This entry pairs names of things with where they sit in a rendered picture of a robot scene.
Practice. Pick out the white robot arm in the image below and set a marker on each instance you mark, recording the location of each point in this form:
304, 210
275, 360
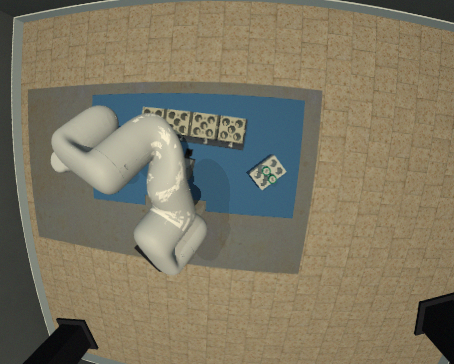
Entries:
118, 155

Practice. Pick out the blue bench mat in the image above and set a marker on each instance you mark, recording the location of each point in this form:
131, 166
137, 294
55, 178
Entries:
221, 175

